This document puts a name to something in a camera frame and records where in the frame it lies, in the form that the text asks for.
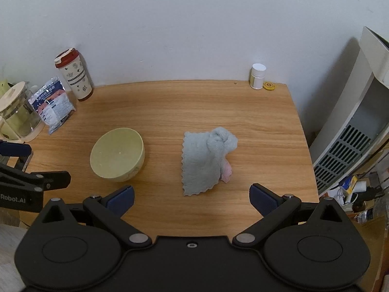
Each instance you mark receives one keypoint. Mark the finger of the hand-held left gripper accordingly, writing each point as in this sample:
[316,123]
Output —
[12,149]
[51,180]

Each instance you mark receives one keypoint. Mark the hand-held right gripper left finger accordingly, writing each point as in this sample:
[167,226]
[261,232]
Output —
[123,200]

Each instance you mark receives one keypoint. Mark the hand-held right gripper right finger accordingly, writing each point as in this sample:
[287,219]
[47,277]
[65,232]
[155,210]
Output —
[262,200]

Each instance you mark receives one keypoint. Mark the pale green bowl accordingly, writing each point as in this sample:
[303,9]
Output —
[117,155]

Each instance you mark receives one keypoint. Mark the grey pink cleaning cloth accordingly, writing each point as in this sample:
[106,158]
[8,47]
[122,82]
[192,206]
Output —
[202,161]

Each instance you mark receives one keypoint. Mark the glass pitcher cream lid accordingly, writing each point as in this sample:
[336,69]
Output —
[18,112]

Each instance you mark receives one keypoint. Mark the blue silver foil packet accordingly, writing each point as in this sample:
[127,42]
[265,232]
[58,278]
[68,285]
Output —
[51,105]

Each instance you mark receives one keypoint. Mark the blue yellow small box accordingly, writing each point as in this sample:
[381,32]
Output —
[349,184]

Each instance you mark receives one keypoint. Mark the white patterned tumbler red lid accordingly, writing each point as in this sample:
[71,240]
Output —
[76,77]

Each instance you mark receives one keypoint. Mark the white tower heater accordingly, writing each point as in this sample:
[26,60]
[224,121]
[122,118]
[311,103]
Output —
[343,146]

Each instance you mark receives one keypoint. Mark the clear plastic bottle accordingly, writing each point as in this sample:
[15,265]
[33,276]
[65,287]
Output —
[372,213]

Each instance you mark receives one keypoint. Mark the yellow round disc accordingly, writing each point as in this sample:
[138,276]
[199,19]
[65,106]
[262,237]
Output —
[269,85]

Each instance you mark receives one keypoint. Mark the white pill bottle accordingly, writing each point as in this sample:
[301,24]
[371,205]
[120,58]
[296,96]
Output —
[257,77]

